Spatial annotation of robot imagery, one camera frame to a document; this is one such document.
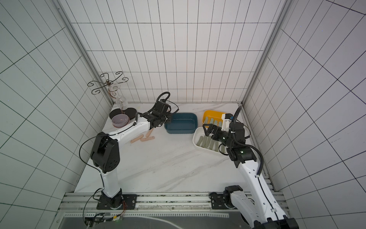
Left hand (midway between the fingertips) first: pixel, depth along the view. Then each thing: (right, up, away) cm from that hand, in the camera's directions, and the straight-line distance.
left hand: (167, 118), depth 92 cm
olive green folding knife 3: (+28, -16, +3) cm, 32 cm away
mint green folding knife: (+28, -2, +14) cm, 32 cm away
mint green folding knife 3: (+36, -4, +14) cm, 38 cm away
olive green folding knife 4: (+30, -18, +2) cm, 35 cm away
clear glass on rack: (-31, +11, 0) cm, 32 cm away
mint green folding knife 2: (+32, -2, +14) cm, 35 cm away
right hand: (+25, -3, -17) cm, 31 cm away
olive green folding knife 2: (+25, -16, +4) cm, 30 cm away
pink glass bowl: (-36, -2, +10) cm, 38 cm away
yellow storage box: (+37, +2, +20) cm, 43 cm away
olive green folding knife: (+22, -15, +3) cm, 27 cm away
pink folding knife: (-15, -14, +5) cm, 21 cm away
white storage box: (+23, -16, +3) cm, 28 cm away
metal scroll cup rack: (-31, +20, -9) cm, 38 cm away
